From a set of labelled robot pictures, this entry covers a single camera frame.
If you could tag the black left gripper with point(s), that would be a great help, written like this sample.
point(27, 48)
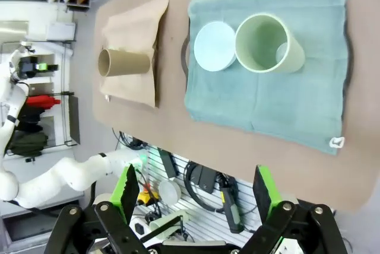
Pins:
point(27, 66)

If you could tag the green-tipped right gripper right finger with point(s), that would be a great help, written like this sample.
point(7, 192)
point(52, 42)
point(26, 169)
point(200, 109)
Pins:
point(271, 194)

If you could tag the green-tipped right gripper left finger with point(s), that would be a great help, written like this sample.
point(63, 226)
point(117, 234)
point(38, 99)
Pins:
point(118, 194)

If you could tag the brown tall cup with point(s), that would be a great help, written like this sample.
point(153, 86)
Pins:
point(127, 64)

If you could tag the blue cloth mat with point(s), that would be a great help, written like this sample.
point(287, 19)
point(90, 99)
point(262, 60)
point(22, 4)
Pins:
point(267, 102)

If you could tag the beige cloth mat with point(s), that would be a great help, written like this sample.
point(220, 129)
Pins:
point(133, 22)

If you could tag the light green tall cup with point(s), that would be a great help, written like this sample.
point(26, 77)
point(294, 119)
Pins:
point(261, 43)

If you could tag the light blue bowl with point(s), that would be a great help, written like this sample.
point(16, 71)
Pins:
point(214, 46)

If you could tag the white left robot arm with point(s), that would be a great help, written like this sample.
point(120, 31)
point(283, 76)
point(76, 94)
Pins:
point(59, 177)

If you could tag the white shelf unit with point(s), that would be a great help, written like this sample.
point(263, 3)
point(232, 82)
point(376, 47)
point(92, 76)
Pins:
point(38, 46)

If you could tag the yellow emergency stop button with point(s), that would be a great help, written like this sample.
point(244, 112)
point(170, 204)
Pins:
point(145, 197)

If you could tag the red object on shelf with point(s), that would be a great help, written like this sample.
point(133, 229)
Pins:
point(41, 101)

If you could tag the black and green handheld device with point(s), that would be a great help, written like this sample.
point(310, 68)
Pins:
point(233, 212)

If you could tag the white spare bowl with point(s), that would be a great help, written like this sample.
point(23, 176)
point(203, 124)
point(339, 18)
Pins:
point(169, 193)

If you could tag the light green spare cup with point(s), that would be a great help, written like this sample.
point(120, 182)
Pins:
point(166, 224)

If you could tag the black power brick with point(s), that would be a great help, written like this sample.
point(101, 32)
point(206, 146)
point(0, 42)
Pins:
point(167, 162)

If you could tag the black flat panel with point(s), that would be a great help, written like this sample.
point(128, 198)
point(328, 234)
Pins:
point(74, 120)

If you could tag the black adapter box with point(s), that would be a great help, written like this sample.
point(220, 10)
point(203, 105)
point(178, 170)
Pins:
point(206, 179)

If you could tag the white slatted panel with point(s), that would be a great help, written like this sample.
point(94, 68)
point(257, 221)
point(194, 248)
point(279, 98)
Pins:
point(202, 221)

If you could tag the dark green folded bag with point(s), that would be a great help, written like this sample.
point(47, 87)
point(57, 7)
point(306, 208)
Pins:
point(28, 145)

